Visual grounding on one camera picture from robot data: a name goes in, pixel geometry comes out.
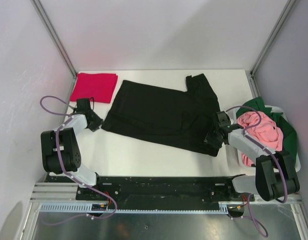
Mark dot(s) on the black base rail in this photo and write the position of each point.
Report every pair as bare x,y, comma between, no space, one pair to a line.
169,193

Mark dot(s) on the white plastic laundry bin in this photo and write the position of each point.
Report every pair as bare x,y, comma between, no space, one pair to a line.
241,157

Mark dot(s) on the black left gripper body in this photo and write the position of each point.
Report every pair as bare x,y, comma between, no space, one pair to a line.
96,121

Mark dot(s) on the green t shirt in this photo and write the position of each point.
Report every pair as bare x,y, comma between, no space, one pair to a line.
272,129

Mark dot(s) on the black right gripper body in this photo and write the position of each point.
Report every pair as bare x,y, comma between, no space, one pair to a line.
212,138

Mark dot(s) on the folded magenta t shirt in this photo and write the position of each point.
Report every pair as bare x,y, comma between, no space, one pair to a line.
99,86

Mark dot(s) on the left aluminium frame post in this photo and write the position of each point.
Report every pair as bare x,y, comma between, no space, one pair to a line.
45,19

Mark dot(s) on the right aluminium frame post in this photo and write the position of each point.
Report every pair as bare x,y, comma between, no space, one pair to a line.
283,17

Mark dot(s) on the black t shirt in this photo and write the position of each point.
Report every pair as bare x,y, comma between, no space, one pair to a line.
166,116

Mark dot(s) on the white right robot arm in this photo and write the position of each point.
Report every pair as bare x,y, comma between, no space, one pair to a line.
275,175

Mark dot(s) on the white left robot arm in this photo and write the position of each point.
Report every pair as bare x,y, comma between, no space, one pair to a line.
60,150

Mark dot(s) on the aluminium frame post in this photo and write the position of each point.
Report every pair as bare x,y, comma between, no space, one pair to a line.
283,17
45,19

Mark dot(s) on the pink t shirt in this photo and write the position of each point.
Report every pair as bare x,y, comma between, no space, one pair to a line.
267,132

